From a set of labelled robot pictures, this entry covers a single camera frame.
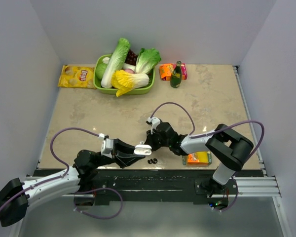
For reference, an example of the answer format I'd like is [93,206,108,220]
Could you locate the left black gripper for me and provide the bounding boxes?
[93,138,145,168]

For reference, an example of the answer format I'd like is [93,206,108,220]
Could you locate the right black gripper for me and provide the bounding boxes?
[144,128,171,152]

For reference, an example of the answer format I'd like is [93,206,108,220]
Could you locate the white earbud charging case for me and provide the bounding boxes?
[134,144,152,156]

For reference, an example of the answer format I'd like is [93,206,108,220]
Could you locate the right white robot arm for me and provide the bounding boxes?
[145,117,254,194]

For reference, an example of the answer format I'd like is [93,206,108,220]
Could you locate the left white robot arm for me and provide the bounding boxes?
[0,139,152,227]

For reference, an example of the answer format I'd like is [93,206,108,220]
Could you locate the orange sponge pack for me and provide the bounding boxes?
[183,152,212,166]

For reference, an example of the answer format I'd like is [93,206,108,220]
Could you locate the green glass bottle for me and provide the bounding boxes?
[170,61,182,88]

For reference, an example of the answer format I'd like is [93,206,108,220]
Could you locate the orange snack box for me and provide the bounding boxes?
[159,64,175,81]

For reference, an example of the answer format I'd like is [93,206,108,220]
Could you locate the yellow napa cabbage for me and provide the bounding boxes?
[111,70,149,97]

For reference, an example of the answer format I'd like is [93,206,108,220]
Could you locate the pink snack box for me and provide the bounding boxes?
[181,63,187,80]

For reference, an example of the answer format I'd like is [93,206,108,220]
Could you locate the green plastic basket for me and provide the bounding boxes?
[93,54,156,95]

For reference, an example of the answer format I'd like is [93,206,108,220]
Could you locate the green lettuce leaf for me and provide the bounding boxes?
[135,48,161,74]

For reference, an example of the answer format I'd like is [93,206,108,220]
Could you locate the dark red grapes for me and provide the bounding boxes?
[125,49,138,66]

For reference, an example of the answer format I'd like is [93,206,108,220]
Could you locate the green round cabbage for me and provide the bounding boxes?
[95,63,107,80]

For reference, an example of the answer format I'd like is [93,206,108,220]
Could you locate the tall green napa cabbage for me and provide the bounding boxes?
[101,38,131,88]

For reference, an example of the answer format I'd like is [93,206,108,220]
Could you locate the yellow Lays chips bag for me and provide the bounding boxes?
[58,65,96,89]

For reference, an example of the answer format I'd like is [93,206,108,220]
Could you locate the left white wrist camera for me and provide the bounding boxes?
[98,133,117,159]

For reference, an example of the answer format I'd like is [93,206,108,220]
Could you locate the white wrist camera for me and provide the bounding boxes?
[146,117,162,134]
[98,133,117,159]

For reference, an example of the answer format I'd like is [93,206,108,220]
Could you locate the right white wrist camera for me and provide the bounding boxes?
[146,117,162,134]

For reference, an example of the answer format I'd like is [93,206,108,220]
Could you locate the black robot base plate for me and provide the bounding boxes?
[34,167,237,207]

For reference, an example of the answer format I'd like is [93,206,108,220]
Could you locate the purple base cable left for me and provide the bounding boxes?
[73,185,124,219]

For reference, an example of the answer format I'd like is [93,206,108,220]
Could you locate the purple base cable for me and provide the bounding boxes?
[211,194,239,213]
[73,185,124,219]

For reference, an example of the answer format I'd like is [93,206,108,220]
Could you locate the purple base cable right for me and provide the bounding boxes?
[211,194,239,213]

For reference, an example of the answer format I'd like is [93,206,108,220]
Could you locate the aluminium rail right edge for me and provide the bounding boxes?
[232,66,266,176]

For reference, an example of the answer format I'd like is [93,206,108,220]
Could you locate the aluminium front rail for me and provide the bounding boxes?
[24,175,283,198]

